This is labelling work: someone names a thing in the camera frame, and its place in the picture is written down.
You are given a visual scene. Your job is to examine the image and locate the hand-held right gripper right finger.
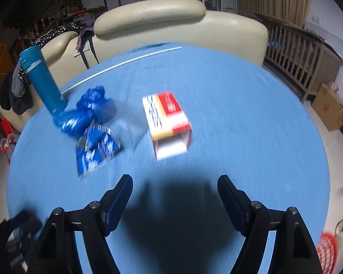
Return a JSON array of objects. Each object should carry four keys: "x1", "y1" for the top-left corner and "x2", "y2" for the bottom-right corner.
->
[{"x1": 217, "y1": 175, "x2": 323, "y2": 274}]

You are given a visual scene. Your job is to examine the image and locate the beige leather sofa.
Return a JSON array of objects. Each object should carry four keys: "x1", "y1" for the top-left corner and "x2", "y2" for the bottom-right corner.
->
[{"x1": 0, "y1": 0, "x2": 268, "y2": 126}]

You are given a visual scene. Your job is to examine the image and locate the patterned black white cloth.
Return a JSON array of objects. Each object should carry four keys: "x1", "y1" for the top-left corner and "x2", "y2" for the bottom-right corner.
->
[{"x1": 17, "y1": 22, "x2": 83, "y2": 85}]

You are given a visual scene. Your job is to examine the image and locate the brown cardboard box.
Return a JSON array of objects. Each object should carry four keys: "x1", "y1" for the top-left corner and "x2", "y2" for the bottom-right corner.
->
[{"x1": 311, "y1": 83, "x2": 343, "y2": 132}]

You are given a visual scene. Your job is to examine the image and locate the white and red carton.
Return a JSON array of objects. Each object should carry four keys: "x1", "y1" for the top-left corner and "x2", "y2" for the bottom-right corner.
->
[{"x1": 142, "y1": 91, "x2": 193, "y2": 161}]

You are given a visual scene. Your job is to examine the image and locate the dark wooden shelf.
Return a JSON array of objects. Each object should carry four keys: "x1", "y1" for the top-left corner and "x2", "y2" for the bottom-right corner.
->
[{"x1": 14, "y1": 0, "x2": 83, "y2": 49}]

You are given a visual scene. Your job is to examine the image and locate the purple strap bag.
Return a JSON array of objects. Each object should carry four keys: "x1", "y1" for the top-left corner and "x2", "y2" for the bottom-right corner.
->
[{"x1": 76, "y1": 24, "x2": 99, "y2": 69}]

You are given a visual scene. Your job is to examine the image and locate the thin white rod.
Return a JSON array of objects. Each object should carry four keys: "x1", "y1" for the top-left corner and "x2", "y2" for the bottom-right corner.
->
[{"x1": 61, "y1": 46, "x2": 183, "y2": 95}]

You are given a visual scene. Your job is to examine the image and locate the red plastic stool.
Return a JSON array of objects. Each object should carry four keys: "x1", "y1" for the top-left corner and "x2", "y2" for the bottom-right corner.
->
[{"x1": 0, "y1": 118, "x2": 19, "y2": 164}]

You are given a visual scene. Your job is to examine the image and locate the white standing appliance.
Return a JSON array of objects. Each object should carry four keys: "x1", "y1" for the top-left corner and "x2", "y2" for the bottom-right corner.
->
[{"x1": 220, "y1": 0, "x2": 238, "y2": 14}]

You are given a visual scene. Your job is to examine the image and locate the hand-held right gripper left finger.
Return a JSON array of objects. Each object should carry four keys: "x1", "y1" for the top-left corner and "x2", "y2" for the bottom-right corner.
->
[{"x1": 34, "y1": 174, "x2": 134, "y2": 274}]

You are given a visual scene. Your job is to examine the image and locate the teal thermos bottle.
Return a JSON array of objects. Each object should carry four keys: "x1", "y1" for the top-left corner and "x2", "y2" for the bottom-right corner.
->
[{"x1": 19, "y1": 45, "x2": 68, "y2": 115}]

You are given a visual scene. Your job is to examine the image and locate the clear plastic wrapper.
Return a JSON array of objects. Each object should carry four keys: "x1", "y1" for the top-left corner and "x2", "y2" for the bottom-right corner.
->
[{"x1": 110, "y1": 100, "x2": 149, "y2": 150}]

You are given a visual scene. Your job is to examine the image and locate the blue plastic bag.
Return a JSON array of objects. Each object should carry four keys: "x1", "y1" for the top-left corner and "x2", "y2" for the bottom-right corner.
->
[{"x1": 52, "y1": 85, "x2": 116, "y2": 136}]

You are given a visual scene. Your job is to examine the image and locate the wooden crib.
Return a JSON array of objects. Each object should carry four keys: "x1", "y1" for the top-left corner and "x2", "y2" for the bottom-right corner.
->
[{"x1": 254, "y1": 13, "x2": 343, "y2": 103}]

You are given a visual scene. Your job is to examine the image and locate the dark clothes pile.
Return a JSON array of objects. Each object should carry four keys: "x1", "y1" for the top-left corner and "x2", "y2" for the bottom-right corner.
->
[{"x1": 0, "y1": 68, "x2": 35, "y2": 115}]

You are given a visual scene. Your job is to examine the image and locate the blue tablecloth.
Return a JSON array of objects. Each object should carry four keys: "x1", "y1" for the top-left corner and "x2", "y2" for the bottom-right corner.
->
[{"x1": 6, "y1": 43, "x2": 330, "y2": 274}]

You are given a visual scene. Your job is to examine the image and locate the red mesh basket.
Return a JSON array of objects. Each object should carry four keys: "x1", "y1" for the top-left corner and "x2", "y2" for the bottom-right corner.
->
[{"x1": 316, "y1": 232, "x2": 339, "y2": 274}]

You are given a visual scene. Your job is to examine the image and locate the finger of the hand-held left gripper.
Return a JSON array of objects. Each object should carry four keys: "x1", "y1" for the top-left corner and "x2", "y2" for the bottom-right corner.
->
[{"x1": 6, "y1": 210, "x2": 43, "y2": 234}]

